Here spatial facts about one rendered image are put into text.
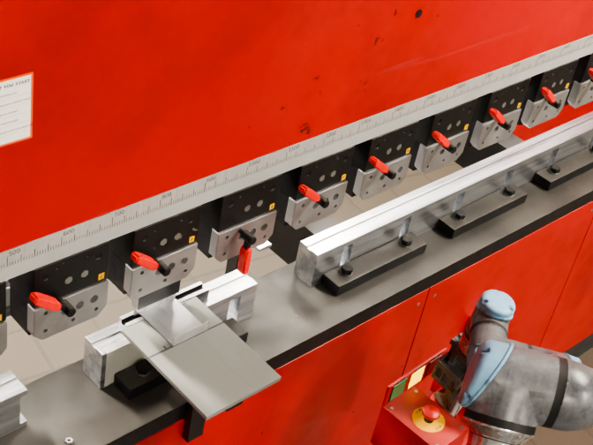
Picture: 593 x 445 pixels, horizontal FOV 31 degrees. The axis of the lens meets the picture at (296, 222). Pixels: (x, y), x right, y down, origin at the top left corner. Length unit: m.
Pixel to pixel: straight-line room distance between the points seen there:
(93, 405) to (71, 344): 1.36
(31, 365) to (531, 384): 1.99
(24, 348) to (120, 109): 1.83
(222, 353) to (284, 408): 0.41
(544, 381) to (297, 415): 0.90
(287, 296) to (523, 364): 0.80
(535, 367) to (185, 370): 0.66
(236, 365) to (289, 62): 0.57
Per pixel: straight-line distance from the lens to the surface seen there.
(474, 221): 2.75
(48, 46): 1.60
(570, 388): 1.77
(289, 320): 2.37
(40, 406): 2.14
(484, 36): 2.41
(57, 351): 3.47
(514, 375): 1.76
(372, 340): 2.56
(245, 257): 2.12
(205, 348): 2.09
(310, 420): 2.59
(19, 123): 1.64
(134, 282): 1.99
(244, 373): 2.06
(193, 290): 2.22
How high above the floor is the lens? 2.46
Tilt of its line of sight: 37 degrees down
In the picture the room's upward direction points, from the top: 12 degrees clockwise
